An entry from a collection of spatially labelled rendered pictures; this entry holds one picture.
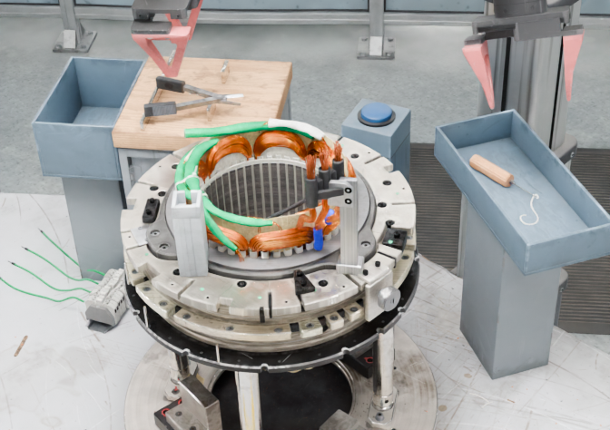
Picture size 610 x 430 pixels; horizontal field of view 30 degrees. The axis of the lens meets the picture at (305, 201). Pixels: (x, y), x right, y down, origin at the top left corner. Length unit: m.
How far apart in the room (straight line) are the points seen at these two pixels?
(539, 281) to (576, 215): 0.10
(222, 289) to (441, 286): 0.54
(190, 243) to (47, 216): 0.69
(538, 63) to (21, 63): 2.54
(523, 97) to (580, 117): 1.88
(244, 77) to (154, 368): 0.40
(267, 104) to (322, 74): 2.12
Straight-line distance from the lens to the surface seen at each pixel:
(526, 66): 1.52
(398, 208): 1.23
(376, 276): 1.14
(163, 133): 1.43
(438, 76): 3.58
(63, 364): 1.55
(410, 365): 1.47
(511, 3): 1.25
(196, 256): 1.14
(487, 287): 1.42
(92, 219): 1.59
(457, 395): 1.47
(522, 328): 1.45
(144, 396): 1.46
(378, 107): 1.49
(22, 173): 3.29
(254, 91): 1.49
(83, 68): 1.62
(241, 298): 1.13
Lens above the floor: 1.85
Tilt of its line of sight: 37 degrees down
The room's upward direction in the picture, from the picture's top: 2 degrees counter-clockwise
